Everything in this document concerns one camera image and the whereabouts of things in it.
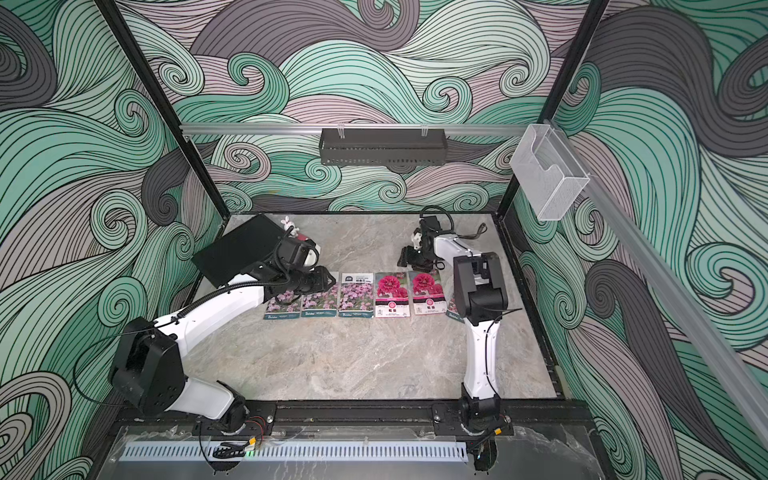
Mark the black wall tray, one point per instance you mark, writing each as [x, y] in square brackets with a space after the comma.
[389, 148]

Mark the clear acrylic wall holder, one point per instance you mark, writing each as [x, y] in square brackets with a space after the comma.
[548, 171]

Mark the white slotted cable duct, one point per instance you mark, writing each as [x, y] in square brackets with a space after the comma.
[299, 450]

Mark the black corner frame post left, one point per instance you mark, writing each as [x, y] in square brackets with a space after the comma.
[132, 51]

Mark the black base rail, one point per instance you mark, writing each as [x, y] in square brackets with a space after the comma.
[452, 417]

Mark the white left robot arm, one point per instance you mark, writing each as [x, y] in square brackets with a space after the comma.
[147, 368]

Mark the aluminium rail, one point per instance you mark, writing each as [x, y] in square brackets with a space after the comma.
[273, 128]
[746, 392]

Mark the aluminium rail back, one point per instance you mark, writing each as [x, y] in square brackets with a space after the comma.
[273, 128]

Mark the pink cosmos seed packet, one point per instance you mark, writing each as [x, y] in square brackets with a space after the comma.
[356, 298]
[283, 306]
[321, 304]

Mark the white rabbit figurine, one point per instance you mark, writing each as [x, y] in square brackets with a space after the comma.
[288, 224]

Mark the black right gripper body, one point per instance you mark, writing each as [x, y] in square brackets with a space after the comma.
[417, 258]

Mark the aluminium rail right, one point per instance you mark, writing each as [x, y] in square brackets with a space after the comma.
[746, 392]

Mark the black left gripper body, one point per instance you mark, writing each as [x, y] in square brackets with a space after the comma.
[308, 282]

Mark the hollyhock seed packet pink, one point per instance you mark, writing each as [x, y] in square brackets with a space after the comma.
[427, 293]

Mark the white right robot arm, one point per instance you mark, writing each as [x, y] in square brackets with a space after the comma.
[481, 301]

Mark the black metal case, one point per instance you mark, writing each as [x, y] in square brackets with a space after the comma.
[249, 249]

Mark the black corner frame post right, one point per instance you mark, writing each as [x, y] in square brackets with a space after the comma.
[574, 56]

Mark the mixed daisy flower seed packet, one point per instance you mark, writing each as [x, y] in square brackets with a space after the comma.
[452, 311]

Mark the black corner frame post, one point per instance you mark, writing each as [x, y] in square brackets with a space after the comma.
[132, 51]
[574, 56]

